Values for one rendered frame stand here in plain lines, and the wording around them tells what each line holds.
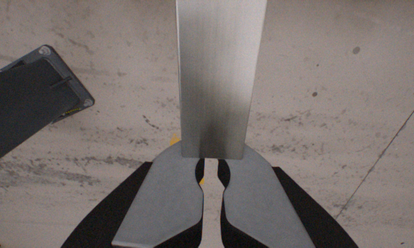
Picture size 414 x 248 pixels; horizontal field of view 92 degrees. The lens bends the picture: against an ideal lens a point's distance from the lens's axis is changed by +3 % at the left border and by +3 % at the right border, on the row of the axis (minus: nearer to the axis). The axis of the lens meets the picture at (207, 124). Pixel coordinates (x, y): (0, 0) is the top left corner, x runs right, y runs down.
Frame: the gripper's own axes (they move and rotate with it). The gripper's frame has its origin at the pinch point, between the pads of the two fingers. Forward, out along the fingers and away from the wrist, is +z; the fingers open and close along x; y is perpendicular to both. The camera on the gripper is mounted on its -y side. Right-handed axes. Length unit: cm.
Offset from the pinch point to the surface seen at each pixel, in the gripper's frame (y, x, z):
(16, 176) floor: 93, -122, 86
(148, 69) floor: 18, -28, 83
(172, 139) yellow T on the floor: 57, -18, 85
